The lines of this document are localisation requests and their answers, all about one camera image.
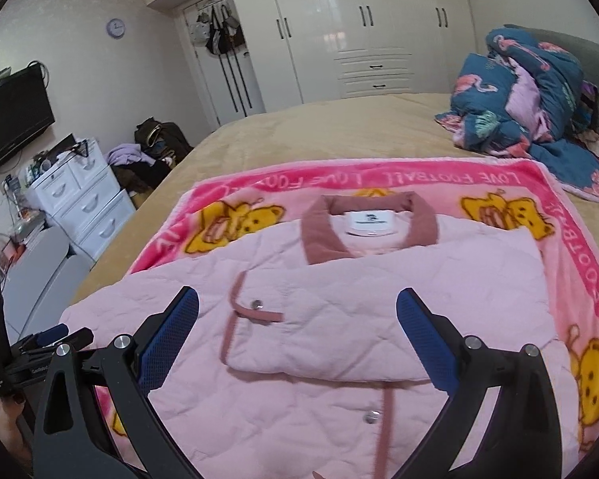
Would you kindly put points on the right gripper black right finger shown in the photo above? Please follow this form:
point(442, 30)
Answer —
point(522, 438)

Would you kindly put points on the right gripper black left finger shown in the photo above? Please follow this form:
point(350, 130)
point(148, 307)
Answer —
point(71, 439)

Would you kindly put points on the pink quilted jacket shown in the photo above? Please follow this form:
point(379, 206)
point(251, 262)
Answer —
point(297, 366)

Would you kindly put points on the lilac clothes pile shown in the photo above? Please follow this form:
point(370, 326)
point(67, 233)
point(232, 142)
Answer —
point(126, 154)

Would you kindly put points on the left hand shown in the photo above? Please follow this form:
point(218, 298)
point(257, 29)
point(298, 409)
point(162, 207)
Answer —
point(10, 434)

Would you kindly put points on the white drawer chest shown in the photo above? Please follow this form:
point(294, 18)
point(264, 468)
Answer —
point(83, 197)

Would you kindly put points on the pink cartoon bear blanket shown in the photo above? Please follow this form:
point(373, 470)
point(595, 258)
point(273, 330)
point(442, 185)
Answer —
point(506, 194)

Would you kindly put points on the black flat television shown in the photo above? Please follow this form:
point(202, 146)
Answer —
point(25, 111)

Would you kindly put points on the black bag on floor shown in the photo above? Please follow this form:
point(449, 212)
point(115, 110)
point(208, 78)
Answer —
point(163, 142)

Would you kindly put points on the blue flamingo print quilt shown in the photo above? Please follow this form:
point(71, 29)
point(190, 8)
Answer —
point(527, 99)

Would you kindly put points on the tan bed cover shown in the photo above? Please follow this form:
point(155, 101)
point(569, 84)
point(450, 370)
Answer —
point(380, 127)

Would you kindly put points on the white door with hanging bags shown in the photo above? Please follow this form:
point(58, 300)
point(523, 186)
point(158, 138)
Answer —
point(218, 45)

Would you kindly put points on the white glossy wardrobe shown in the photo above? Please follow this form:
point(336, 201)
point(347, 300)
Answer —
point(305, 51)

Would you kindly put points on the round purple wall clock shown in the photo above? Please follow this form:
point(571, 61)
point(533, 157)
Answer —
point(116, 28)

